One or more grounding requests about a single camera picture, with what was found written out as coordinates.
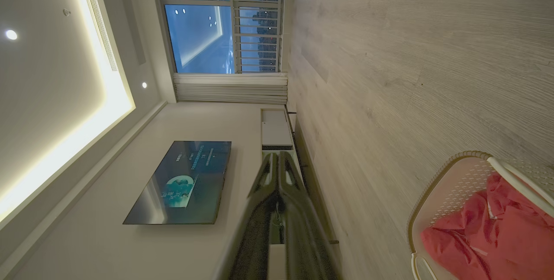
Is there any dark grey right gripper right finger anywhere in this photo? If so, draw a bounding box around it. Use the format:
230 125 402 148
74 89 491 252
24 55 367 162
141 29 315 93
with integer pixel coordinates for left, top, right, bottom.
279 150 343 280

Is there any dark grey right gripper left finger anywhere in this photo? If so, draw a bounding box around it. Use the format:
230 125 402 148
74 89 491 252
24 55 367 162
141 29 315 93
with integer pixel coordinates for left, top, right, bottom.
216 152 280 280

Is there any red cloth garment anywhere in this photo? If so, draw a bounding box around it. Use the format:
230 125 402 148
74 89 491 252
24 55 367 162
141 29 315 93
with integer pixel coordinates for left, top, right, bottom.
420 173 554 280

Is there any white low TV cabinet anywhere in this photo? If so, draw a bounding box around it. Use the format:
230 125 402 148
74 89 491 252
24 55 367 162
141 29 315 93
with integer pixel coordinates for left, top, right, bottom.
261 107 340 280

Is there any beige pleated curtain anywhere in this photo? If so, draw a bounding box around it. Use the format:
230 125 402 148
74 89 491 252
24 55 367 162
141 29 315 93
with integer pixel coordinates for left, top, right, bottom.
173 72 289 106

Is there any white perforated plastic laundry basket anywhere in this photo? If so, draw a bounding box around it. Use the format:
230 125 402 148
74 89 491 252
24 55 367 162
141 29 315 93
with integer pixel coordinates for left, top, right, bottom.
406 150 554 280

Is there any large glass window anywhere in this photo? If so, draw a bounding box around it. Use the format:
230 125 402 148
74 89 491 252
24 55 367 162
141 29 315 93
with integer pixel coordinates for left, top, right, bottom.
158 0 286 74

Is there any long ceiling air vent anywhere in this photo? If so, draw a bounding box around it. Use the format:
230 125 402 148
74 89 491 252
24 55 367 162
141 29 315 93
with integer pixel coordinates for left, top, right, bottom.
80 0 119 72

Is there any wall-mounted flat screen television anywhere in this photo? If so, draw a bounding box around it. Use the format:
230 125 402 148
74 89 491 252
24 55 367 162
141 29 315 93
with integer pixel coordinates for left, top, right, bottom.
123 141 232 225

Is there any white window guard rail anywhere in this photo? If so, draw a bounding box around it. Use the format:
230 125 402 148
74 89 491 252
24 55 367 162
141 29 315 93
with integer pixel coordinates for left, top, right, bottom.
232 0 285 74

